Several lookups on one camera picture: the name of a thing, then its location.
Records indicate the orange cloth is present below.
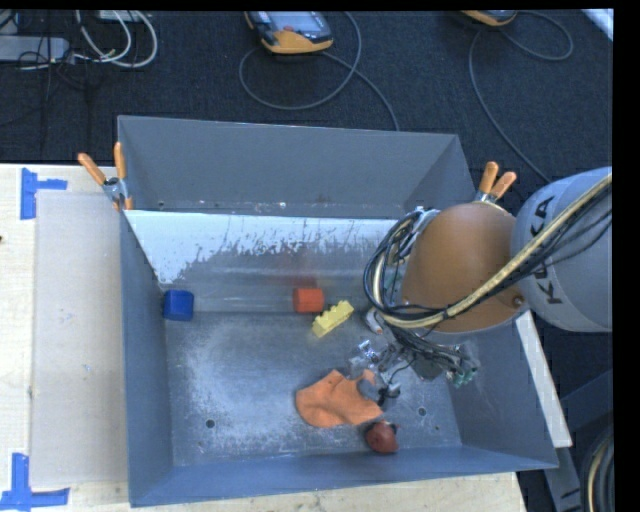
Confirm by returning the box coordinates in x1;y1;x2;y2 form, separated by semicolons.
294;368;385;429

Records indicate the orange-red block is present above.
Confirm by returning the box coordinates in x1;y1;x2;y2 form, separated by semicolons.
292;287;326;315

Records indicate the yellow toy brick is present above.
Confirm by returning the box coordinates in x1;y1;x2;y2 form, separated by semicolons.
311;299;356;339

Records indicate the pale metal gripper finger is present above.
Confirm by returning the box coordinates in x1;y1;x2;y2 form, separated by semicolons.
348;340;377;402
373;349;403;399

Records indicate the red-brown toy fruit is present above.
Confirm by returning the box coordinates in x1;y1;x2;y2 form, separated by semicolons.
364;419;402;456

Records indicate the grey metal bin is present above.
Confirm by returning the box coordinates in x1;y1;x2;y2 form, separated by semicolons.
116;114;560;509

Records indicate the blue block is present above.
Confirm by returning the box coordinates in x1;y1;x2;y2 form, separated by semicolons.
162;289;196;322

